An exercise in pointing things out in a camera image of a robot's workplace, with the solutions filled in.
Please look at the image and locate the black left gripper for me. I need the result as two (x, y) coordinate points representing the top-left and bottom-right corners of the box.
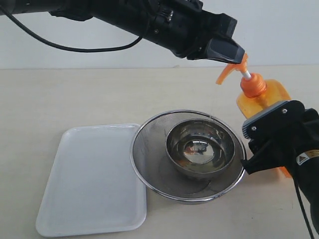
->
(141, 0), (245, 64)

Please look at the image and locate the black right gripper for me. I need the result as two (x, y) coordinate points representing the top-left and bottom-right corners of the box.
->
(241, 108), (319, 175)

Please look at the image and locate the small stainless steel bowl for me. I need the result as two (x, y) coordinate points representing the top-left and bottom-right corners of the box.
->
(165, 119), (236, 180)

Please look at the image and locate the orange pump soap bottle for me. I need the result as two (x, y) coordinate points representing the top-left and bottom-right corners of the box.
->
(215, 53), (293, 179)

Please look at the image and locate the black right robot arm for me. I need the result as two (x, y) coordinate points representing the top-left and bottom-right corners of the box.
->
(242, 101), (319, 230)

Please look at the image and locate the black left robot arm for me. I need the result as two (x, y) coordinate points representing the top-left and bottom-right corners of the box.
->
(0, 0), (245, 64)

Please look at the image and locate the steel mesh colander basket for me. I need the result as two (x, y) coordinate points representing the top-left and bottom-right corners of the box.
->
(130, 110), (247, 205)

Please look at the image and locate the white rectangular plastic tray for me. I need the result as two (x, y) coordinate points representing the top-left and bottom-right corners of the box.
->
(35, 123), (147, 238)

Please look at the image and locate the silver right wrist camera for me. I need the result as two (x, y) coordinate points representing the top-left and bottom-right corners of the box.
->
(242, 100), (305, 139)

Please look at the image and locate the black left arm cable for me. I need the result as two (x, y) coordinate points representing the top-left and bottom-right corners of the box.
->
(0, 4), (143, 53)

